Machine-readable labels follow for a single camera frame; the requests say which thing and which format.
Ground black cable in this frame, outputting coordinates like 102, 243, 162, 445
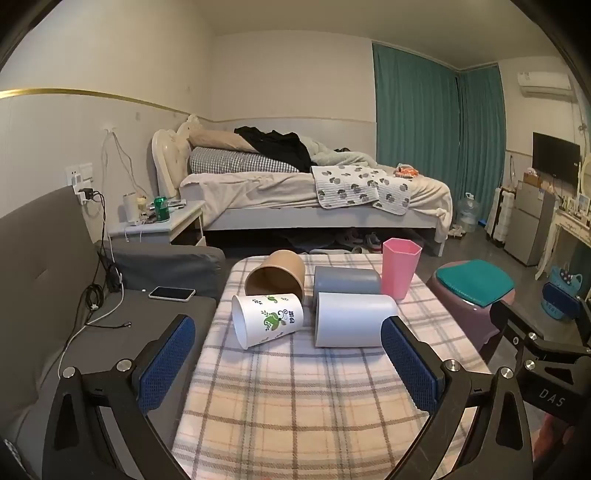
85, 190, 123, 315

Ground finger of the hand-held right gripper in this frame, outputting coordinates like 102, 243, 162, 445
489, 301, 542, 374
542, 281, 591, 348

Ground white air conditioner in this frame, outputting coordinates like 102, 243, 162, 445
516, 70, 574, 98

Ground purple stool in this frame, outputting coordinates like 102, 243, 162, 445
427, 267, 515, 361

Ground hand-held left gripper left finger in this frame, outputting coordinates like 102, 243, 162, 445
41, 314, 197, 480

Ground charger and cables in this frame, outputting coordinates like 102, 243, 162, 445
57, 272, 133, 385

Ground pink cup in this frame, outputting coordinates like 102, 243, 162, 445
382, 237, 423, 301

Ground teal seat cushion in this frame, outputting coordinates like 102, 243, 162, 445
436, 259, 516, 308

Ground white cup with green print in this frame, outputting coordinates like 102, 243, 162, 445
231, 293, 304, 348

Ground white nightstand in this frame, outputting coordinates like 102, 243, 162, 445
108, 200, 207, 247

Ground pale grey blanket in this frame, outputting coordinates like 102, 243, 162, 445
302, 137, 380, 168

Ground plain white cup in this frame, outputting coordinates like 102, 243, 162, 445
314, 292, 399, 349

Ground patterned white mat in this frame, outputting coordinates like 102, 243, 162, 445
311, 165, 414, 216

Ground white wall cable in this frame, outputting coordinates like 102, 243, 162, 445
100, 126, 149, 200

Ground grey small fridge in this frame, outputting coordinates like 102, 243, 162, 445
504, 180, 557, 267

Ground shoes under bed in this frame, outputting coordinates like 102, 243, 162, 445
331, 230, 385, 253

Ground checked bolster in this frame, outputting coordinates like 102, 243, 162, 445
190, 147, 301, 175

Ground beige pillow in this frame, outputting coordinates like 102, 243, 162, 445
188, 129, 259, 154

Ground grey sofa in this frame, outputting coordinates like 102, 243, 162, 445
0, 185, 227, 464

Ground white bed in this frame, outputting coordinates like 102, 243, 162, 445
151, 116, 454, 258

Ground white dressing table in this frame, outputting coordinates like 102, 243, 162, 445
536, 202, 591, 283

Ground white suitcase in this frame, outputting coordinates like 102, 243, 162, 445
488, 186, 514, 248

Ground white smartphone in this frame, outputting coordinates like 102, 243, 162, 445
148, 286, 197, 302

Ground plaid tablecloth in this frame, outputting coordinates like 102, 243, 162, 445
172, 253, 492, 480

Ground beige bed sheet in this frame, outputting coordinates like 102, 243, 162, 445
179, 170, 454, 241

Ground grey cup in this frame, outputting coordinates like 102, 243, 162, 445
313, 266, 383, 315

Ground blue cat bag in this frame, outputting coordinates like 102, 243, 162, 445
547, 263, 584, 291

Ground black television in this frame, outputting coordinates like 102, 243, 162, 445
532, 132, 582, 197

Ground brown paper cup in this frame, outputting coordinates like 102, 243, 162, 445
245, 250, 306, 301

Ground clear water jug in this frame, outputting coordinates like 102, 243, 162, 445
457, 193, 481, 233

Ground black clothing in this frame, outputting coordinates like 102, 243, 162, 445
234, 126, 314, 173

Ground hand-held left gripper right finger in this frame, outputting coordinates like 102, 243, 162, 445
380, 316, 533, 480

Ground teal curtain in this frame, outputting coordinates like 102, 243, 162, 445
372, 41, 461, 228
456, 64, 507, 222

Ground white wall outlet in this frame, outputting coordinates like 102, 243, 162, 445
65, 162, 96, 186

